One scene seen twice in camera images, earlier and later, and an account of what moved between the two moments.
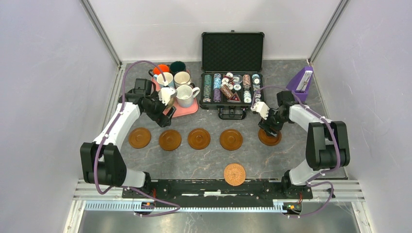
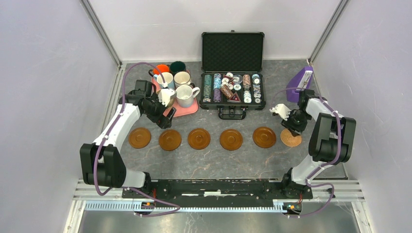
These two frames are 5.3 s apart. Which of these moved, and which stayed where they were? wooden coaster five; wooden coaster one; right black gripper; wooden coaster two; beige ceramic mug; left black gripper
Moved: right black gripper; wooden coaster five
Stayed: wooden coaster one; wooden coaster two; left black gripper; beige ceramic mug
